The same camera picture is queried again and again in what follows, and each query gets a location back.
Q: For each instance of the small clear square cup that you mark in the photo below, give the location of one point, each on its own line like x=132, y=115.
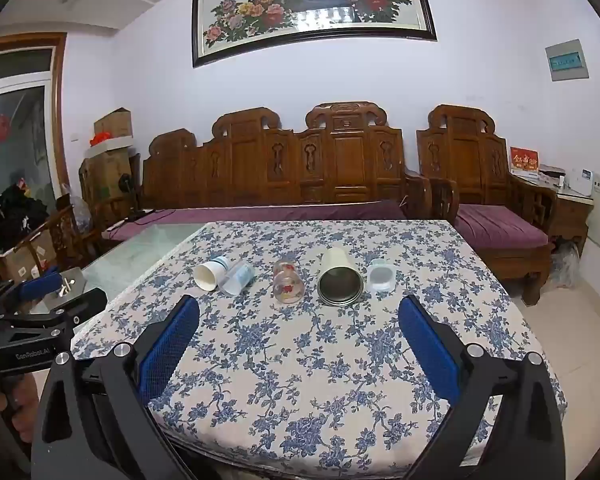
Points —
x=381, y=276

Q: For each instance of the black clothes heap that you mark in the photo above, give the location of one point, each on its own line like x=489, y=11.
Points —
x=15, y=216

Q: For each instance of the carved wooden sofa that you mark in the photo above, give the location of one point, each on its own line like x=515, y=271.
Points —
x=305, y=160

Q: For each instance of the clear plastic bag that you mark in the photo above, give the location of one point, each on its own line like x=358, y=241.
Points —
x=565, y=264

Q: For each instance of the glass door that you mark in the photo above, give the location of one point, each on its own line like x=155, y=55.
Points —
x=15, y=145

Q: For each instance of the clear plastic cup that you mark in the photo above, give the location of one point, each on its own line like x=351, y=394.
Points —
x=236, y=278

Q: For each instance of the silver metal plate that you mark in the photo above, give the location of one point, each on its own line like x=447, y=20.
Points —
x=72, y=280

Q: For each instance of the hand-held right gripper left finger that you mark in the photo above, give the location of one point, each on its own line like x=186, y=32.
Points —
x=167, y=355

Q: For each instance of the purple sofa cushion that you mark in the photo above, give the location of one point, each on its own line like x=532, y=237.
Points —
x=260, y=214

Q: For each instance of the white device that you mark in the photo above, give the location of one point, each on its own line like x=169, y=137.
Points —
x=578, y=183

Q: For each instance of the framed peacock flower painting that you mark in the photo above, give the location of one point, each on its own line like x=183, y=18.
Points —
x=305, y=15

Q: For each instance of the wooden side table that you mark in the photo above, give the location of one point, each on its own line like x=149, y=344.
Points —
x=572, y=220

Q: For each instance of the large cardboard box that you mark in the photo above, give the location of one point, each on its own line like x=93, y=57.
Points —
x=105, y=172

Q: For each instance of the cream cup with metal inside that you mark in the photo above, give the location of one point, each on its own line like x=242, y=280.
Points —
x=339, y=280

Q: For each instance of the red ornament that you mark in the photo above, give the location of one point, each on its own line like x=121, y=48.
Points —
x=100, y=138

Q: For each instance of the blue floral tablecloth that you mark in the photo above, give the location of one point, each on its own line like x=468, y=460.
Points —
x=305, y=365

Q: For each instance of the wooden chair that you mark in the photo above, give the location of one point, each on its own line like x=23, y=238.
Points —
x=65, y=232

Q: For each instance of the open cardboard box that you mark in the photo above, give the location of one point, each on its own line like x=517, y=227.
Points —
x=27, y=260

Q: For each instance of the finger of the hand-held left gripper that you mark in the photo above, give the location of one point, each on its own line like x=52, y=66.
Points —
x=40, y=287
x=87, y=305

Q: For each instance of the black fan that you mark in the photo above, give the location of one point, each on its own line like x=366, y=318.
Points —
x=126, y=184

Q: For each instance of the red gift box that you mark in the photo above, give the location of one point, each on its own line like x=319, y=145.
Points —
x=524, y=161

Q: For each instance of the white paper cup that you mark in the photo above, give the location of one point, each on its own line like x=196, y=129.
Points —
x=207, y=275

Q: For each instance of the carved wooden armchair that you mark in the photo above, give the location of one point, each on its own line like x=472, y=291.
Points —
x=460, y=160

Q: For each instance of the flower print glass cup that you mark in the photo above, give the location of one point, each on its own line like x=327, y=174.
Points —
x=287, y=285

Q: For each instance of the white paper box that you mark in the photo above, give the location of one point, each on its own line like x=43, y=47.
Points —
x=550, y=175

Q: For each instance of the purple armchair cushion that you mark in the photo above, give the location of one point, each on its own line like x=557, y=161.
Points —
x=497, y=227

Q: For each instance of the small cardboard box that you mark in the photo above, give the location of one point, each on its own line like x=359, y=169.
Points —
x=113, y=123

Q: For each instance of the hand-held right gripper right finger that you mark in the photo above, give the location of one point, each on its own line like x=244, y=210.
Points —
x=430, y=350

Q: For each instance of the grey wall panel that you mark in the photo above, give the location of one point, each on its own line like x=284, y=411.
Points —
x=566, y=60

